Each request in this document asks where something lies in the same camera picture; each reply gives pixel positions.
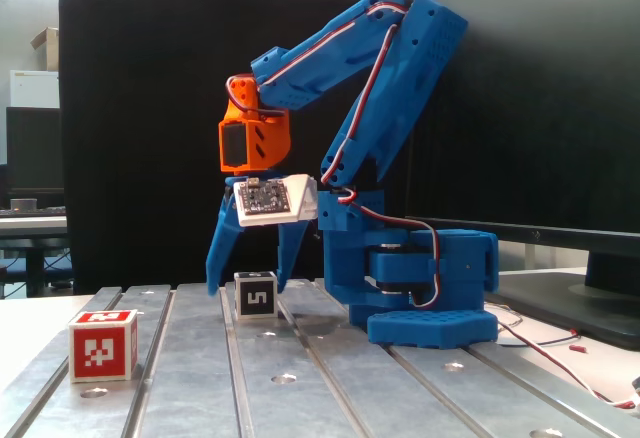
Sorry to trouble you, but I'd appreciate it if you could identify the arm base servo wire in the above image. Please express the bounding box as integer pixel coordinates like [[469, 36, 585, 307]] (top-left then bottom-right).
[[337, 185, 444, 309]]

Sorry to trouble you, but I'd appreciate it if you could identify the cardboard box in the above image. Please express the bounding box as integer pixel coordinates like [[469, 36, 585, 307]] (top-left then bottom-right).
[[29, 26, 61, 72]]

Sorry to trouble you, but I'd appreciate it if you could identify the black cube with number five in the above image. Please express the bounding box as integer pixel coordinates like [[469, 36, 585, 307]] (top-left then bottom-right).
[[233, 271, 279, 318]]

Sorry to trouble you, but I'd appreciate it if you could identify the dark keyboard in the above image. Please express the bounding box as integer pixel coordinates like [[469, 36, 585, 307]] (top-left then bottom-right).
[[0, 206, 68, 217]]

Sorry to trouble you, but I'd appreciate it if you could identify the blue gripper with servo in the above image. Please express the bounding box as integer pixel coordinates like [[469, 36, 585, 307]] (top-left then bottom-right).
[[206, 175, 312, 297]]

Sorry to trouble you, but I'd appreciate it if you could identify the red white black table cable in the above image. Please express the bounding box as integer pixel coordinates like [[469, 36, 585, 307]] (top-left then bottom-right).
[[492, 307, 640, 409]]

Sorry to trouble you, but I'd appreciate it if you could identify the black Dell monitor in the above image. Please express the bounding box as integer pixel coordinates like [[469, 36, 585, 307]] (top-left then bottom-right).
[[404, 0, 640, 352]]

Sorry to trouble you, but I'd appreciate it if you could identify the white cabinet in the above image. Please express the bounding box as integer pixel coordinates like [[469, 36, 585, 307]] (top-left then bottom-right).
[[9, 70, 61, 108]]

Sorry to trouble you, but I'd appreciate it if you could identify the gripper servo wire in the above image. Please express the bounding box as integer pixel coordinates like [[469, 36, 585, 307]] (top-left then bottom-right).
[[226, 76, 262, 115]]

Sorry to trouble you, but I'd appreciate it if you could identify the white background desk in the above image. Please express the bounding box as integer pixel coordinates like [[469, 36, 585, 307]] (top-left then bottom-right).
[[0, 215, 71, 299]]

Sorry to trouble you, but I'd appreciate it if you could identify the aluminium slotted base plate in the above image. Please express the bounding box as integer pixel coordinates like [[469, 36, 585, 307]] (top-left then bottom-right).
[[0, 280, 640, 438]]

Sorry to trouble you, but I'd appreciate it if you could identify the red cube with white marker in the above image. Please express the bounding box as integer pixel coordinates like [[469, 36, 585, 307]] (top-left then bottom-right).
[[67, 309, 140, 384]]

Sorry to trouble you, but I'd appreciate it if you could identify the white camera mount with board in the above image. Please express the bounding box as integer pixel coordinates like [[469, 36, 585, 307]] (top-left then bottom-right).
[[232, 173, 319, 229]]

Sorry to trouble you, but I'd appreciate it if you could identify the black background monitor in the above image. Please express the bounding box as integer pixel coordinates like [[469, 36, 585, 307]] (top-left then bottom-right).
[[5, 106, 65, 194]]

